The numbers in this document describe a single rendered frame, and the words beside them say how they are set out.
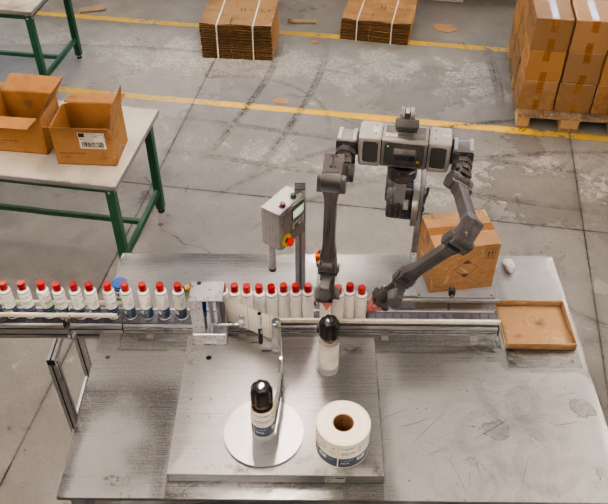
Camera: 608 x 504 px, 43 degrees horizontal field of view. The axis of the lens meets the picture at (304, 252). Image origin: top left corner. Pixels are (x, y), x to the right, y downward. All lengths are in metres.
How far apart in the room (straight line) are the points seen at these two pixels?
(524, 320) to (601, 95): 3.06
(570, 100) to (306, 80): 2.15
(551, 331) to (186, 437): 1.65
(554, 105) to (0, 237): 4.15
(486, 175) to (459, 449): 3.04
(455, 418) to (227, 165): 3.15
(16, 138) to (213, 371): 2.11
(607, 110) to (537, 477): 3.85
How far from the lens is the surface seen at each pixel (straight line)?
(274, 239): 3.11
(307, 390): 3.17
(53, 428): 4.33
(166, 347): 3.43
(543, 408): 3.32
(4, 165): 4.74
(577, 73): 6.22
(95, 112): 4.70
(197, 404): 3.16
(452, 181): 3.22
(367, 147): 3.38
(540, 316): 3.65
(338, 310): 3.34
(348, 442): 2.86
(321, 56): 7.11
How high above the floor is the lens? 3.41
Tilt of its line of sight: 43 degrees down
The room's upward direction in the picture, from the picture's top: straight up
